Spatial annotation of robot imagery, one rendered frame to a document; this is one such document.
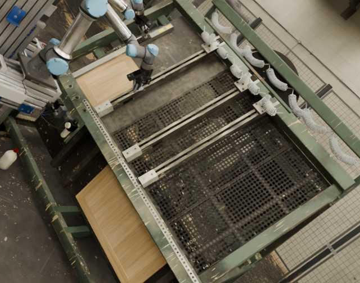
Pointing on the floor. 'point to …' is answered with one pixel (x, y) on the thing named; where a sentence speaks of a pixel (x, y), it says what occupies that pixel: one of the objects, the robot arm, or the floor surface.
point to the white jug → (7, 159)
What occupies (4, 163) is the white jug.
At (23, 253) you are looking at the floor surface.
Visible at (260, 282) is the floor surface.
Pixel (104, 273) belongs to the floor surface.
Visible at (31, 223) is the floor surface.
